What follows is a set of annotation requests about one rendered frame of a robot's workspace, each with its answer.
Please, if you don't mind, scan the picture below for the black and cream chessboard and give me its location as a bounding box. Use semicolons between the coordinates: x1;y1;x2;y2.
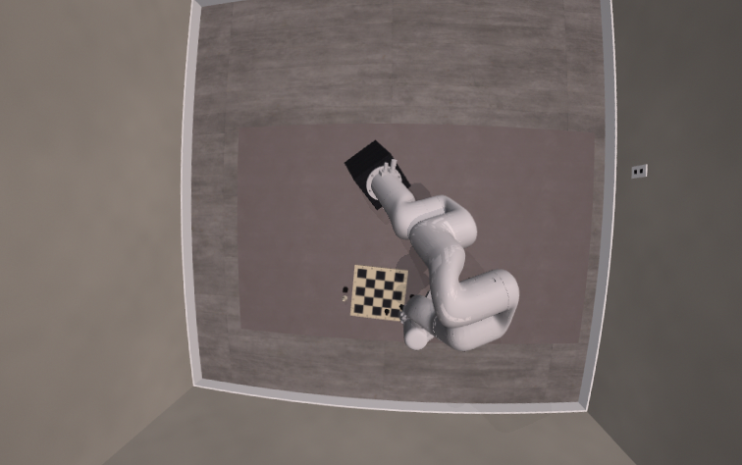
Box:
350;265;408;321

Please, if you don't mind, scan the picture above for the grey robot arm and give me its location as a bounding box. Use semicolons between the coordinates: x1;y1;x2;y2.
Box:
366;159;519;351

